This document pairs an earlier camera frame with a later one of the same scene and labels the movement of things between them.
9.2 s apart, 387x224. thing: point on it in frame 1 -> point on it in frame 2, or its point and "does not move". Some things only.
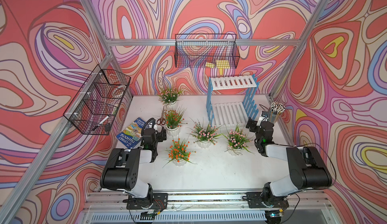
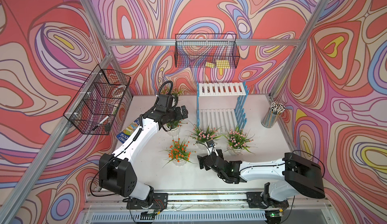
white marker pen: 100,123 does not move
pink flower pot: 237,141 does not move
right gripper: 253,124 -> 201,160
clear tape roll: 118,91 does not move
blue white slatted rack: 233,114 -> 229,119
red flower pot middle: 174,120 does not move
